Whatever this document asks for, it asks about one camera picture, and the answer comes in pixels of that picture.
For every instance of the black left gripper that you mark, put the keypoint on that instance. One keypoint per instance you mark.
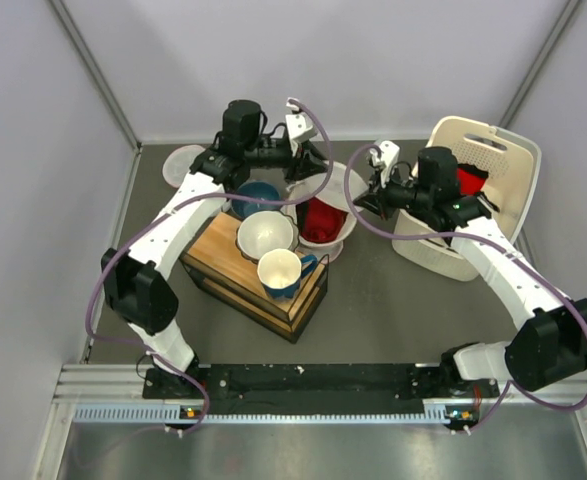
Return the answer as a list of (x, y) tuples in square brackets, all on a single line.
[(311, 163)]

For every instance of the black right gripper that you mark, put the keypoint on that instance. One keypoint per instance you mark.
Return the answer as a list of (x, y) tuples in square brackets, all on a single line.
[(377, 200)]

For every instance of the white mesh laundry bag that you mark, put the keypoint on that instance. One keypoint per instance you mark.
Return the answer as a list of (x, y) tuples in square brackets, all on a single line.
[(332, 194)]

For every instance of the red bra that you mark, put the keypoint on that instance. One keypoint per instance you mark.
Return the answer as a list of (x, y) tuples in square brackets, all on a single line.
[(322, 223)]

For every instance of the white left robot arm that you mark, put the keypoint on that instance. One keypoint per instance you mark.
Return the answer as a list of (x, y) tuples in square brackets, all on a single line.
[(134, 278)]

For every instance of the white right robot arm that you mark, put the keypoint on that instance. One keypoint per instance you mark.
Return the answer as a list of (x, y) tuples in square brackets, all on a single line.
[(551, 339)]

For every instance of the white plastic laundry basket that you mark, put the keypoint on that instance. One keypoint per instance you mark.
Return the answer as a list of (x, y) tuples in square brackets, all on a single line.
[(513, 163)]

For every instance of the blue bowl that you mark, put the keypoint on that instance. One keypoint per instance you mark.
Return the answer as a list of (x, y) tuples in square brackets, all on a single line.
[(255, 190)]

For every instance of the white scalloped bowl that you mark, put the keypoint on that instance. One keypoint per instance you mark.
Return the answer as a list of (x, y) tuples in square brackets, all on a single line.
[(265, 231)]

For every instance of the red clothing in basket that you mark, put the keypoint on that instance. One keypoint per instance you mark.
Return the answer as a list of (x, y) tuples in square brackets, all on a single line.
[(472, 178)]

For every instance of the blue and white cup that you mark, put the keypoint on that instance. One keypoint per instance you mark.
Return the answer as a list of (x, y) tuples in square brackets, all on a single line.
[(282, 271)]

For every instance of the wooden tiered stand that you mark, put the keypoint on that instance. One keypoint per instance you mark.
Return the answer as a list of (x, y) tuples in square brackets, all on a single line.
[(217, 267)]

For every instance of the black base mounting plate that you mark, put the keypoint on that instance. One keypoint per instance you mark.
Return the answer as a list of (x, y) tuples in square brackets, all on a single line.
[(328, 388)]

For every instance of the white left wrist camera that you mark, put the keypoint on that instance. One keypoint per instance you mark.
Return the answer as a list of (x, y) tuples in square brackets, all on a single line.
[(299, 125)]

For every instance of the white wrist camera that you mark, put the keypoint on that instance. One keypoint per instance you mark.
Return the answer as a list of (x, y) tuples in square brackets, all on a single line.
[(383, 158), (299, 125)]

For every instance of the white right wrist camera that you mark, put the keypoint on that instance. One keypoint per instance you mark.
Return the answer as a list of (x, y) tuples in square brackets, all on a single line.
[(383, 158)]

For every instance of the grey slotted cable duct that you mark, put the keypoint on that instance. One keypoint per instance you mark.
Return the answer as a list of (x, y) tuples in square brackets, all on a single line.
[(174, 414)]

